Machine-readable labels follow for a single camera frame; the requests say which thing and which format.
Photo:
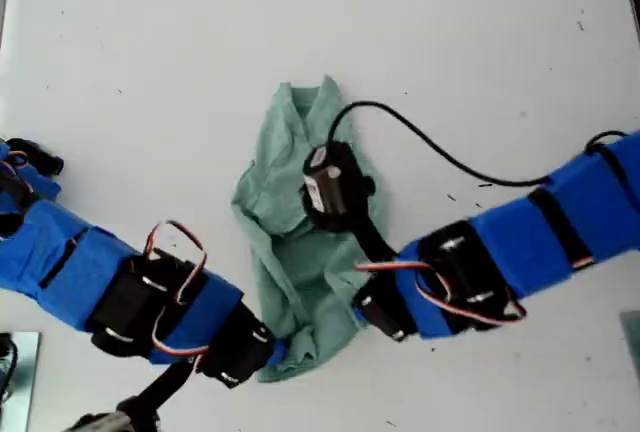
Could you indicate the green t-shirt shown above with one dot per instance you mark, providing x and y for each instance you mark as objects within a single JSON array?
[{"x": 305, "y": 272}]

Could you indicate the shiny steel plate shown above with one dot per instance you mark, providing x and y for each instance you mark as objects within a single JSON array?
[{"x": 25, "y": 377}]

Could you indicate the black camera stalk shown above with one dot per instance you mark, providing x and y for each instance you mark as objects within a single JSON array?
[
  {"x": 372, "y": 242},
  {"x": 165, "y": 384}
]

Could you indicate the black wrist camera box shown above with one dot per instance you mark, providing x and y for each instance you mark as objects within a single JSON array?
[
  {"x": 335, "y": 187},
  {"x": 115, "y": 419}
]

